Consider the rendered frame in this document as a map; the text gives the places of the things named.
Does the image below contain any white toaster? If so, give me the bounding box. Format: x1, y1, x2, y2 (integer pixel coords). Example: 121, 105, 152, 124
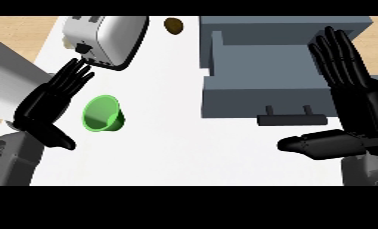
60, 16, 150, 72

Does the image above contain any brown potato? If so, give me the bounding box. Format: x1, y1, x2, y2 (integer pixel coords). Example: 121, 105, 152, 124
162, 17, 184, 36

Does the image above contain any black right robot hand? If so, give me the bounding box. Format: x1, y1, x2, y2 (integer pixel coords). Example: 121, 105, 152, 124
276, 25, 378, 161

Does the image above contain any grey open drawer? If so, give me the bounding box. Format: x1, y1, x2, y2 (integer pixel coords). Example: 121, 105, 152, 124
200, 30, 378, 119

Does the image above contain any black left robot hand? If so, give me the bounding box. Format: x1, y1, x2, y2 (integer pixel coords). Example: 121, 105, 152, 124
11, 57, 96, 151

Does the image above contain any black drawer handle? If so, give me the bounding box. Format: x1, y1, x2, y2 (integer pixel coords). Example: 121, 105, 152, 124
255, 104, 329, 127

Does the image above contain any grey cabinet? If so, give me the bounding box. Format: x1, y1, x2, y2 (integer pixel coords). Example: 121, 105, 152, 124
197, 16, 373, 71

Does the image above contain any green cup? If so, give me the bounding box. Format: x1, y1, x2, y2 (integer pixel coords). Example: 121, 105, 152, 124
81, 94, 127, 133

